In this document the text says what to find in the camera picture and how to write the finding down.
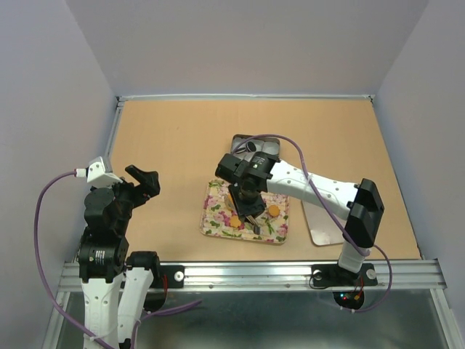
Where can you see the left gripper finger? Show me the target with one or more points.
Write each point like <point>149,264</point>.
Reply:
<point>122,184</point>
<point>149,185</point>

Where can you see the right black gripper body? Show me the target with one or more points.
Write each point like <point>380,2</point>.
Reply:
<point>245,201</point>

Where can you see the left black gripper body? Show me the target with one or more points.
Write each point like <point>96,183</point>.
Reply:
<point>130,198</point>

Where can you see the orange round biscuit top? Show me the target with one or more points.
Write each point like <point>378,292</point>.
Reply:
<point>229,203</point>

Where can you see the metal tongs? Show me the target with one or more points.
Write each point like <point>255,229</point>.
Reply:
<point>247,221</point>

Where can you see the black sandwich cookie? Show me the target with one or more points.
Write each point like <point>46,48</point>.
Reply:
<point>250,146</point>

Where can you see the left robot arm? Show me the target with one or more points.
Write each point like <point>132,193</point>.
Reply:
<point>114,282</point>

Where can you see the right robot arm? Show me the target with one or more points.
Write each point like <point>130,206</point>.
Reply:
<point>356,208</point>

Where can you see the orange flower cookie left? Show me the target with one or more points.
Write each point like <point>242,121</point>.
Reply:
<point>235,222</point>

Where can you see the orange flower cookie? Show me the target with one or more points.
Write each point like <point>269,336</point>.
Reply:
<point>235,222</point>
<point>273,210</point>

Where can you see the orange flower cookie right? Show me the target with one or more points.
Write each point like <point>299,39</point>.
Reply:
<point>273,210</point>

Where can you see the floral serving tray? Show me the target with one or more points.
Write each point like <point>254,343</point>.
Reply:
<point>215,218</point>

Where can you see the brown cookie tin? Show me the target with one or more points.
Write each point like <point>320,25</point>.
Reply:
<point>270,145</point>

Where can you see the brown tin lid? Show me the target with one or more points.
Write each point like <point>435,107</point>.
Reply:
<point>323,231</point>

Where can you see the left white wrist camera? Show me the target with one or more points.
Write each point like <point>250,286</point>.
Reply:
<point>98,174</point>

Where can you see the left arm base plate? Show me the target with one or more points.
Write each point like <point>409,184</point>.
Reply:
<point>160,278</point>

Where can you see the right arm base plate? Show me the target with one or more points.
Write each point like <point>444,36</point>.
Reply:
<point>331,275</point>

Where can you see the aluminium front rail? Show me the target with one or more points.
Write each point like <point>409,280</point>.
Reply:
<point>293,276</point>

